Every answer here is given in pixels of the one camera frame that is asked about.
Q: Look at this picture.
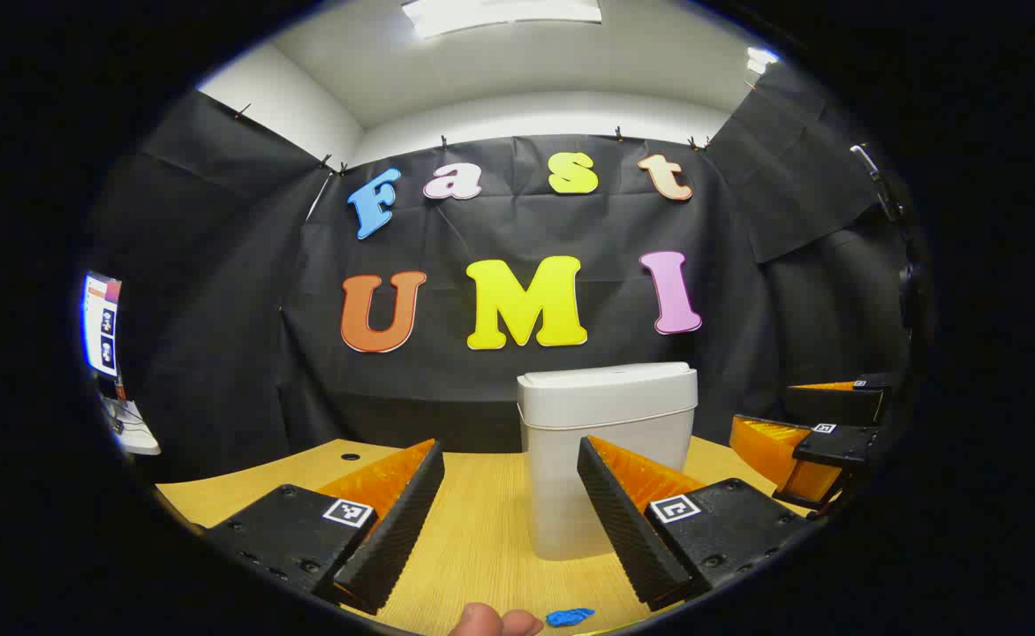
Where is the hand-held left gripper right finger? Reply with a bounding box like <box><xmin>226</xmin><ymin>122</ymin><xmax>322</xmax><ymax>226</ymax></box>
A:
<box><xmin>577</xmin><ymin>435</ymin><xmax>812</xmax><ymax>612</ymax></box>

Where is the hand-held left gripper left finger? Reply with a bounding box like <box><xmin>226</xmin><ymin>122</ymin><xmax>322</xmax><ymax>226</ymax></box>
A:
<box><xmin>204</xmin><ymin>439</ymin><xmax>446</xmax><ymax>617</ymax></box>

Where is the white desktop garbage bin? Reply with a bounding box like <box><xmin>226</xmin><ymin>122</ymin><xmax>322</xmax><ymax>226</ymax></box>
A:
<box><xmin>517</xmin><ymin>362</ymin><xmax>699</xmax><ymax>562</ymax></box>

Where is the wooden desktop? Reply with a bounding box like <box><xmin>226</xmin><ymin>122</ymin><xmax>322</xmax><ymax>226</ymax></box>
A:
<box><xmin>155</xmin><ymin>435</ymin><xmax>836</xmax><ymax>636</ymax></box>

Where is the white side table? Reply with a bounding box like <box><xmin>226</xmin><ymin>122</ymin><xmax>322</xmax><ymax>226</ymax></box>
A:
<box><xmin>98</xmin><ymin>396</ymin><xmax>162</xmax><ymax>457</ymax></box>

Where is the black backdrop cloth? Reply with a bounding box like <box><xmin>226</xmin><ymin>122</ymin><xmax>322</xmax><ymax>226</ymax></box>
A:
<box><xmin>85</xmin><ymin>62</ymin><xmax>933</xmax><ymax>482</ymax></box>

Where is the computer monitor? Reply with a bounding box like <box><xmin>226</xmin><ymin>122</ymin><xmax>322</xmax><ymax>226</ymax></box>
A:
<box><xmin>80</xmin><ymin>272</ymin><xmax>123</xmax><ymax>379</ymax></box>

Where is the long ceiling light panel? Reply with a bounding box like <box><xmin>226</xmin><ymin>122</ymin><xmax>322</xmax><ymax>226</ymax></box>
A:
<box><xmin>401</xmin><ymin>0</ymin><xmax>604</xmax><ymax>41</ymax></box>

